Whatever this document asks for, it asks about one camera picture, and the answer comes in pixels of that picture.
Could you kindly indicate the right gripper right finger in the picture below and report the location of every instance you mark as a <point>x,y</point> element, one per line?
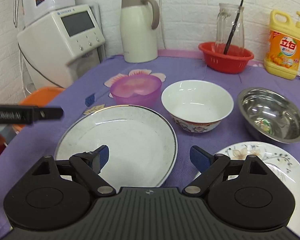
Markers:
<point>213,169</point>

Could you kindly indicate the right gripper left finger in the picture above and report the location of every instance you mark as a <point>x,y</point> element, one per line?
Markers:
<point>80,175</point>

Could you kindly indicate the white plate dark rim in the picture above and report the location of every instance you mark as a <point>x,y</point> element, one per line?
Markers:
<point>142,144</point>

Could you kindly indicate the white ceramic patterned bowl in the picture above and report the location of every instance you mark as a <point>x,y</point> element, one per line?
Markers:
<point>197,106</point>

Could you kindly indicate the white floral plate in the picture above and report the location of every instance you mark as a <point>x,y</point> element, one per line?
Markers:
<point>259,190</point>

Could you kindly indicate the stainless steel bowl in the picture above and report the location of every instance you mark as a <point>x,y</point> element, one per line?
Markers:
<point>269,116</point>

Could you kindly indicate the purple plastic bowl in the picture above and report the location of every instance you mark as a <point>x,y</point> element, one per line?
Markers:
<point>142,90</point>

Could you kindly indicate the orange plastic stool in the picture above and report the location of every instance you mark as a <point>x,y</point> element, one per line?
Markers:
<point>42,96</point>

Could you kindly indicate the purple floral tablecloth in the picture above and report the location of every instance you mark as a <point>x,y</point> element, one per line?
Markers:
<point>41,138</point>

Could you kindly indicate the white countertop water dispenser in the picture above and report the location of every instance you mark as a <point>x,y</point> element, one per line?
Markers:
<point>63,45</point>

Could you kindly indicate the red plastic colander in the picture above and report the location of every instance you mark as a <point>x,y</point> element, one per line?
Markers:
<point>234,62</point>

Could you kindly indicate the yellow dish soap bottle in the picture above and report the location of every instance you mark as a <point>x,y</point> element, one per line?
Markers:
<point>283,56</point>

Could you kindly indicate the glass pitcher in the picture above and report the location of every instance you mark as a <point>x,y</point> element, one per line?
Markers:
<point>225,19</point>

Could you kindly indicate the white thermos jug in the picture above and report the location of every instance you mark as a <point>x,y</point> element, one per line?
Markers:
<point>139,20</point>

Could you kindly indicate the black stirring stick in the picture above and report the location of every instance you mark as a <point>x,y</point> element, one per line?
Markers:
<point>234,26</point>

